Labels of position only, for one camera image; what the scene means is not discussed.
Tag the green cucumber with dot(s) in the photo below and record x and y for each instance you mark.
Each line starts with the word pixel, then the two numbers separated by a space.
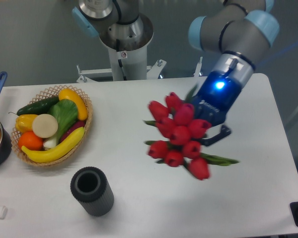
pixel 37 108

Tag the purple eggplant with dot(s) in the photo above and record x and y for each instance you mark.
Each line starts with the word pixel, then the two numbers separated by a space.
pixel 76 125

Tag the green bok choy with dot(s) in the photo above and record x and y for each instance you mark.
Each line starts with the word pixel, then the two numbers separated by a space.
pixel 65 112

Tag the red tulip bouquet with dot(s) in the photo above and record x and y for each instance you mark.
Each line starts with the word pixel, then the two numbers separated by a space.
pixel 182 134

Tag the yellow banana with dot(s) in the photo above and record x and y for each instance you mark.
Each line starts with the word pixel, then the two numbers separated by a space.
pixel 58 151

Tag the yellow squash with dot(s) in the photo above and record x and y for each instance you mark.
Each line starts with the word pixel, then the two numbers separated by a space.
pixel 73 96

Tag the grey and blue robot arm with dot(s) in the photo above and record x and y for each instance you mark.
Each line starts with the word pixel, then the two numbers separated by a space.
pixel 242 33

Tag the beige round disc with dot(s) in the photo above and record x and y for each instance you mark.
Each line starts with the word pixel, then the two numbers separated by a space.
pixel 45 125

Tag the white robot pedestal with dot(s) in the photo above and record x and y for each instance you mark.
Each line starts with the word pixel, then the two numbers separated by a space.
pixel 127 49

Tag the yellow bell pepper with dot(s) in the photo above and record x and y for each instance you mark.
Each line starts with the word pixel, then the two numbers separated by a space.
pixel 24 122

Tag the orange fruit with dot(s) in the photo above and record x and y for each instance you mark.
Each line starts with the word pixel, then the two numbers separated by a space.
pixel 31 141

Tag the dark grey ribbed vase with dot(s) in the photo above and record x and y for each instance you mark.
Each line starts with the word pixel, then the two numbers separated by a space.
pixel 90 187

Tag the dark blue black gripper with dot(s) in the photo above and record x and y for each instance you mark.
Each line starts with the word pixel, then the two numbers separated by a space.
pixel 213 101

